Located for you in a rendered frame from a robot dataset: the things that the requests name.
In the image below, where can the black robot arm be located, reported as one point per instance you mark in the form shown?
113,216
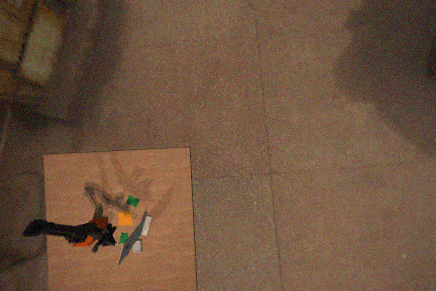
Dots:
73,234

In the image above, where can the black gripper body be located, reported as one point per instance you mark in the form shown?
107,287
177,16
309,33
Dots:
101,240

